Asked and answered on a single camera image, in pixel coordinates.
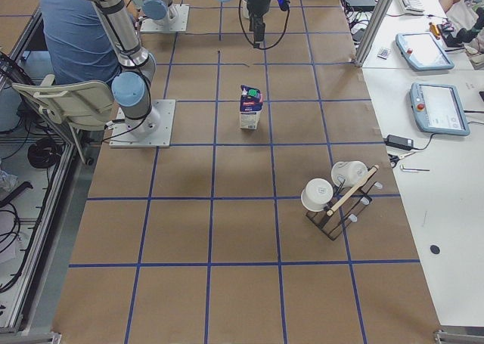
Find person in blue shirt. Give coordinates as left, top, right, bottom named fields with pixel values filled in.
left=39, top=0, right=121, bottom=85

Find beige plastic chair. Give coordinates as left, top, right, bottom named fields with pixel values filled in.
left=12, top=74, right=114, bottom=165

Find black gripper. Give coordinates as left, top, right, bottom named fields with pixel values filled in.
left=247, top=0, right=271, bottom=45

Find white cup rear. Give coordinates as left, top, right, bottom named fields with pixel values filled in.
left=331, top=160, right=368, bottom=187

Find white blue milk carton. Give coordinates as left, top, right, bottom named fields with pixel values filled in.
left=239, top=85, right=263, bottom=130

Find silver allen key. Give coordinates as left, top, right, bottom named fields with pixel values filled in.
left=400, top=165, right=430, bottom=172

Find black wire cup rack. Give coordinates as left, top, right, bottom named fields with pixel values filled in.
left=306, top=177, right=383, bottom=241

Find aluminium frame post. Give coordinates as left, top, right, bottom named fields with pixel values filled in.
left=354, top=0, right=392, bottom=67

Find small scissors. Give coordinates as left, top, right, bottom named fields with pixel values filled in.
left=388, top=152, right=414, bottom=169

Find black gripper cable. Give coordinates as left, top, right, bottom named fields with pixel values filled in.
left=237, top=0, right=292, bottom=50

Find teach pendant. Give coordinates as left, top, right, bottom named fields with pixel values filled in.
left=409, top=82, right=470, bottom=136
left=396, top=33, right=455, bottom=71

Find white cup front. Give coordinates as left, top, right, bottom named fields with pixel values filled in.
left=301, top=178, right=334, bottom=212

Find wooden rack handle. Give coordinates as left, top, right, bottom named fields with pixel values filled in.
left=326, top=165, right=380, bottom=217

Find person in patterned shirt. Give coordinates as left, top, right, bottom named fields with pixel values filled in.
left=439, top=0, right=483, bottom=29

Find white cup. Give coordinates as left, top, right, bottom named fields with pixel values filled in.
left=301, top=178, right=334, bottom=212
left=331, top=160, right=368, bottom=187

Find near teach pendant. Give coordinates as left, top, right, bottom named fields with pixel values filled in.
left=409, top=82, right=470, bottom=136

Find black round sticker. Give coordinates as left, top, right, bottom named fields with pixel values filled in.
left=430, top=245, right=440, bottom=255

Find coiled black cable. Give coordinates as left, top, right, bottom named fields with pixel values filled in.
left=27, top=135, right=64, bottom=169

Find far teach pendant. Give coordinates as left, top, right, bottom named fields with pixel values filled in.
left=396, top=33, right=455, bottom=71

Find black power adapter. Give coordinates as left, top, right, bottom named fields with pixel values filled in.
left=383, top=135, right=414, bottom=151

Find small colourful card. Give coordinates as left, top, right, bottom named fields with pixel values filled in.
left=377, top=48, right=390, bottom=60

